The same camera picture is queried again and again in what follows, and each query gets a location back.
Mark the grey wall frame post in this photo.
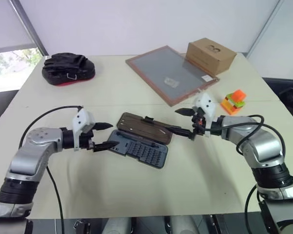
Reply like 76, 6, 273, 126
243, 0, 284, 54

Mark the brown cardboard box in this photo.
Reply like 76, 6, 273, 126
186, 38, 237, 76

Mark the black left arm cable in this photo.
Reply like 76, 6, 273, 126
19, 105, 85, 234

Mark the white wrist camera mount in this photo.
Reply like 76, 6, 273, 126
72, 108, 96, 152
194, 92, 217, 139

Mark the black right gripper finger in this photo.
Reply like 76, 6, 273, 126
175, 108, 194, 117
169, 126, 195, 140

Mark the brown framed grey screen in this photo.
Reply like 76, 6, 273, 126
125, 45, 221, 107

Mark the orange green toy block stack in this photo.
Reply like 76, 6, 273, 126
220, 89, 247, 116

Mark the dark window frame post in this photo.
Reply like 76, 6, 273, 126
13, 0, 50, 56

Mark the grey screwdriver bit case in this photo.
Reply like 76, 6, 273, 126
107, 112, 174, 171

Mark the small clear plastic bag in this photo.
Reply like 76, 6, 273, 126
163, 77, 180, 89

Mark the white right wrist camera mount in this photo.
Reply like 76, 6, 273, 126
194, 92, 217, 139

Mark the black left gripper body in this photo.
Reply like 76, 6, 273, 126
78, 131, 95, 151

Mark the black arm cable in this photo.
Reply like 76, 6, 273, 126
235, 114, 293, 234
19, 105, 85, 234

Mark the black padded boxing mitt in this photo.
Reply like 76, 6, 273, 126
41, 52, 98, 86

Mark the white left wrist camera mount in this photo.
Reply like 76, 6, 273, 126
72, 108, 96, 152

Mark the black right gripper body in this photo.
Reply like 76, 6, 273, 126
188, 113, 207, 140

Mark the grey window blind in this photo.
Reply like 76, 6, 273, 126
0, 0, 36, 55

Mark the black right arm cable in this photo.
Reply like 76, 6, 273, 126
235, 114, 293, 234

